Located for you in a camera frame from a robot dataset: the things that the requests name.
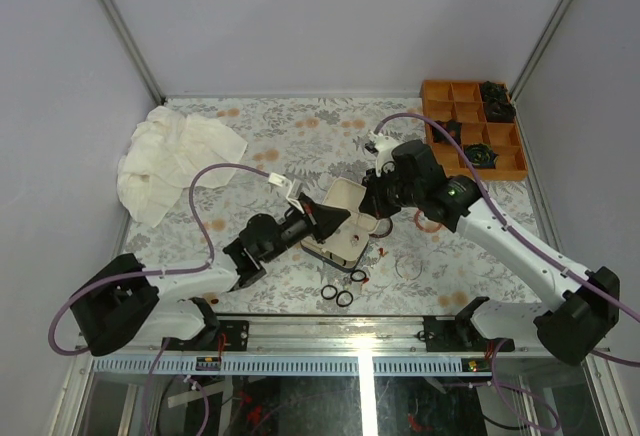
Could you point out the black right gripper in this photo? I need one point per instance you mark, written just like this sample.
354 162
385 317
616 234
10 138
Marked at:
373 202

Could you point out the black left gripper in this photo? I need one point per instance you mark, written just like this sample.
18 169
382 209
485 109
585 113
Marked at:
321 220

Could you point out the cream and navy jewelry box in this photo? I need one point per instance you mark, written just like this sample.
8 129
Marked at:
341 250

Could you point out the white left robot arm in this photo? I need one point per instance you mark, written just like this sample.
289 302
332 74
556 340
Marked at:
117 307

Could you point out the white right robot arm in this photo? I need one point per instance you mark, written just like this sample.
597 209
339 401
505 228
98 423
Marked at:
577 305

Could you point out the dark purple bangle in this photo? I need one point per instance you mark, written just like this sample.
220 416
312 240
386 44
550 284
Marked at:
383 229

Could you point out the orange-red bangle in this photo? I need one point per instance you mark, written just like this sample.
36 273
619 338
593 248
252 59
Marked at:
424 224

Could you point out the floral table mat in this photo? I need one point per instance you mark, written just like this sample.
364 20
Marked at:
317 140

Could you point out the dark fabric flower orange dots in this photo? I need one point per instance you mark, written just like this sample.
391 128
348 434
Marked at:
450 131

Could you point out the dark green fabric flower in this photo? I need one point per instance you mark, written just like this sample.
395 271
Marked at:
481 156

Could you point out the orange divided tray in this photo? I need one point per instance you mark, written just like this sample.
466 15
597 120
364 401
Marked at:
461 101

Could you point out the white crumpled cloth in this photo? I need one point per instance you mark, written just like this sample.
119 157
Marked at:
166 152

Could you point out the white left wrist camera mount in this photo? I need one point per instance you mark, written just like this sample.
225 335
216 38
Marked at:
287 188

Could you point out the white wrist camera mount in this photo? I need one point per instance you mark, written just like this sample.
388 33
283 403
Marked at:
381 146
287 188

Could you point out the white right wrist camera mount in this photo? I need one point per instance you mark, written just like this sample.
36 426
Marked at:
381 146

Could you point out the silver wire bangle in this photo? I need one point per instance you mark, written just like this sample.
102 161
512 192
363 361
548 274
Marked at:
409 267

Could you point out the aluminium rail frame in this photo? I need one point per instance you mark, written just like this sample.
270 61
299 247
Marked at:
329 346

